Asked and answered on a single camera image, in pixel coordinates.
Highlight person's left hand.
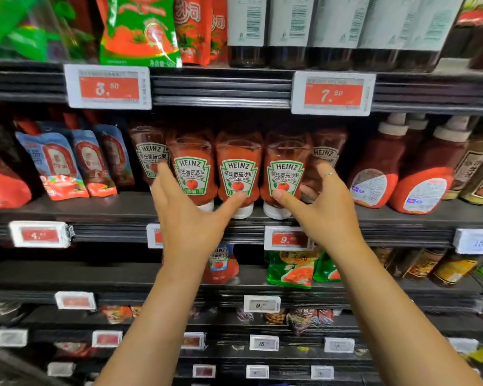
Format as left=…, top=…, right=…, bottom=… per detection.
left=151, top=162, right=248, bottom=270

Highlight dark red sauce pouch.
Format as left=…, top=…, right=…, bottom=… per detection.
left=0, top=124, right=33, bottom=210

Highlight large white-capped ketchup bottle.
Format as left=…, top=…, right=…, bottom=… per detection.
left=402, top=113, right=430, bottom=165
left=348, top=113, right=409, bottom=209
left=389, top=116, right=472, bottom=216

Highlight orange snack packet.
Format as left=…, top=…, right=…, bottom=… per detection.
left=101, top=305, right=134, bottom=325

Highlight dark printed snack packet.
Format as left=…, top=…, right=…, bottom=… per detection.
left=286, top=309, right=335, bottom=336

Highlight green and red sauce pouch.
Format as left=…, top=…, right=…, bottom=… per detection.
left=94, top=0, right=183, bottom=68

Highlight green seasoning pouch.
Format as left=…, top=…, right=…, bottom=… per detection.
left=266, top=250, right=321, bottom=289
left=313, top=252, right=342, bottom=283

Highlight red tomato sauce pouch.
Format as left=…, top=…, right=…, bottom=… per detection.
left=210, top=0, right=229, bottom=63
left=173, top=0, right=214, bottom=66

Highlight black store shelf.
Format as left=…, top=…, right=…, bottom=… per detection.
left=0, top=58, right=483, bottom=116
left=0, top=192, right=483, bottom=249
left=0, top=261, right=483, bottom=314
left=20, top=307, right=483, bottom=360

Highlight brown bottle yellow label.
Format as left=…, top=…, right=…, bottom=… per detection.
left=430, top=255, right=480, bottom=288
left=386, top=248, right=448, bottom=281

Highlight small red ketchup pouch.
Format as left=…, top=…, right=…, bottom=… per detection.
left=202, top=244, right=240, bottom=284

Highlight upside-down ketchup squeeze bottle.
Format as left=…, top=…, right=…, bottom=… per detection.
left=216, top=130, right=264, bottom=220
left=301, top=128, right=349, bottom=203
left=128, top=124, right=171, bottom=186
left=167, top=132, right=219, bottom=213
left=260, top=130, right=312, bottom=220

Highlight person's right hand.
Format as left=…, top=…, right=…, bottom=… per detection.
left=272, top=162, right=370, bottom=260

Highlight green plastic packets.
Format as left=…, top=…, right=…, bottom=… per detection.
left=0, top=0, right=99, bottom=63

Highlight blue tomato sauce pouch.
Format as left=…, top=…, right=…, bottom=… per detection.
left=93, top=124, right=136, bottom=188
left=69, top=128, right=118, bottom=198
left=15, top=131, right=90, bottom=202

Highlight dark bottle red label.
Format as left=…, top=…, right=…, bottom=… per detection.
left=441, top=0, right=483, bottom=73

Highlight dark bottle white label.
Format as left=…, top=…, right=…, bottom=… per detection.
left=353, top=0, right=412, bottom=72
left=267, top=0, right=315, bottom=70
left=227, top=0, right=269, bottom=69
left=309, top=0, right=372, bottom=71
left=398, top=0, right=466, bottom=73

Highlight person's right forearm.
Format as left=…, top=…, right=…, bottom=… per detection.
left=329, top=239, right=483, bottom=386

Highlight person's left forearm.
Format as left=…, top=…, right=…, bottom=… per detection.
left=93, top=257, right=211, bottom=386

